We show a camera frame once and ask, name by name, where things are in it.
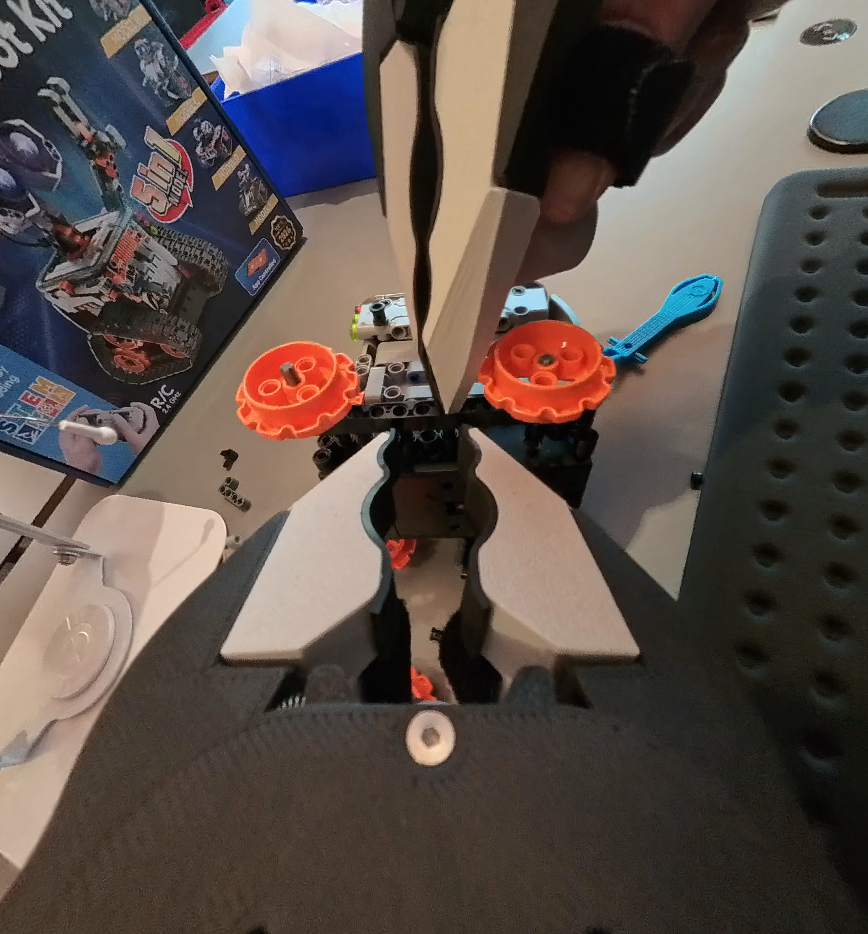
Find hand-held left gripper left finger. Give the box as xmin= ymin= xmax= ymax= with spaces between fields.
xmin=218 ymin=432 xmax=398 ymax=675

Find building kit robot model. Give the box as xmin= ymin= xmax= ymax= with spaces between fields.
xmin=237 ymin=285 xmax=617 ymax=701

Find blue plastic pin tool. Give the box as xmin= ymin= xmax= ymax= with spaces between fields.
xmin=602 ymin=275 xmax=724 ymax=366

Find person's right hand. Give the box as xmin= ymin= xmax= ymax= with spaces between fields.
xmin=540 ymin=0 xmax=785 ymax=229

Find crumpled white paper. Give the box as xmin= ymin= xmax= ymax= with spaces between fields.
xmin=216 ymin=0 xmax=365 ymax=96

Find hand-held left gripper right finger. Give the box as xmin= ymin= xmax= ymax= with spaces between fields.
xmin=464 ymin=431 xmax=642 ymax=687

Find blue robot kit box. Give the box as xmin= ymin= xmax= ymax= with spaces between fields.
xmin=0 ymin=0 xmax=304 ymax=485

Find blue storage bin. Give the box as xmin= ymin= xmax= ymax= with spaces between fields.
xmin=208 ymin=44 xmax=377 ymax=198

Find dark perforated tray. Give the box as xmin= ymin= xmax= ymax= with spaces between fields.
xmin=680 ymin=168 xmax=868 ymax=877

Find white lamp base plate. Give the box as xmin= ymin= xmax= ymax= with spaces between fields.
xmin=0 ymin=497 xmax=228 ymax=877

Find white rod with round tip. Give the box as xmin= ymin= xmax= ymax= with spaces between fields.
xmin=0 ymin=409 xmax=123 ymax=448

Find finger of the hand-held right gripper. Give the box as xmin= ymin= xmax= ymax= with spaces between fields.
xmin=420 ymin=0 xmax=546 ymax=421
xmin=364 ymin=0 xmax=438 ymax=363

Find black oval object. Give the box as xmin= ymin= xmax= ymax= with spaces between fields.
xmin=810 ymin=85 xmax=868 ymax=153

